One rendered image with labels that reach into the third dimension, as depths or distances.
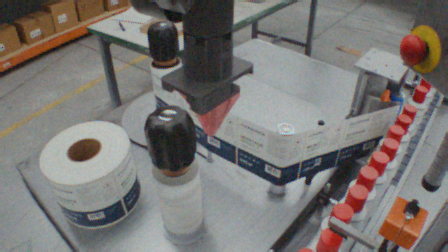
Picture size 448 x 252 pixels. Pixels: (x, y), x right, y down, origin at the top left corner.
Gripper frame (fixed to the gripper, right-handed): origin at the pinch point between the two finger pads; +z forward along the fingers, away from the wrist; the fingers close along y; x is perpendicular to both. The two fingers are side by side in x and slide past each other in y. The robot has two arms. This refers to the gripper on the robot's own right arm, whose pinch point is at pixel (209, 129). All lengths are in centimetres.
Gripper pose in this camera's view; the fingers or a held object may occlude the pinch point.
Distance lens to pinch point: 45.3
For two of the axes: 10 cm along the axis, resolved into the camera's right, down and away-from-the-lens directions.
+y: -6.4, 4.7, -6.1
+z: -0.2, 7.8, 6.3
